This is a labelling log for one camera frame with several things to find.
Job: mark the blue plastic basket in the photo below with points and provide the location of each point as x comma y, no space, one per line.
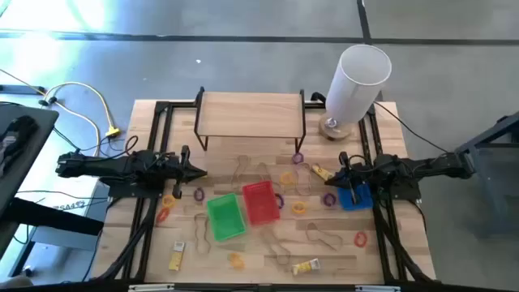
365,198

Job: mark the white shade table lamp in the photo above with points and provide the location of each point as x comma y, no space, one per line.
357,85

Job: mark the amber spiral wrist coil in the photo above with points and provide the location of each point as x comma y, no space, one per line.
238,263

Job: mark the yellow plug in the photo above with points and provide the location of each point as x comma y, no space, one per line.
112,132

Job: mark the dark side table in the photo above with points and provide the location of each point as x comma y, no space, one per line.
44,121

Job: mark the blue-grey metal table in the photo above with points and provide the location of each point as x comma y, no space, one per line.
498,125

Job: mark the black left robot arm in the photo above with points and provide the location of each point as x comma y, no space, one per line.
121,166

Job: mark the beige curved track piece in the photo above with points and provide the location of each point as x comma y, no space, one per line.
284,263

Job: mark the yellow crayon box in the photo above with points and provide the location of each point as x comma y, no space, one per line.
322,172
177,259
305,267

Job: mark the black lamp plug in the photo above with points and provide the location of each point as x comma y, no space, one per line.
318,97

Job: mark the red plastic basket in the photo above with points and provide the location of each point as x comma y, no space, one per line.
259,203

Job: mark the black glove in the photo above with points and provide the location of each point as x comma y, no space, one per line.
16,134

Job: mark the wooden shelf riser black legs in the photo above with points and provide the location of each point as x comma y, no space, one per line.
249,113

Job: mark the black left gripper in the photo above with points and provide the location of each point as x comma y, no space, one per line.
178,170

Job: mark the white frame bracket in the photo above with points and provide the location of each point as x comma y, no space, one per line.
150,287
377,288

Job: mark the black floor bar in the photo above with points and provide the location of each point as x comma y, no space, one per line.
20,89

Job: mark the green plastic basket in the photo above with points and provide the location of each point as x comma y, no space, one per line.
225,217

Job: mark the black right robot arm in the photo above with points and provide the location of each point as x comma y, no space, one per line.
425,166

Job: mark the yellow spiral wrist coil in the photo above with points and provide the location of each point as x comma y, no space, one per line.
164,201
293,208
282,178

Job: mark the white cardboard box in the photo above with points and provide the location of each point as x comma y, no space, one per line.
69,190

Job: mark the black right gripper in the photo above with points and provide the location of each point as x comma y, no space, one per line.
359,174

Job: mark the black aluminium table frame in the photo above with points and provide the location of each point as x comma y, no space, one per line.
162,106

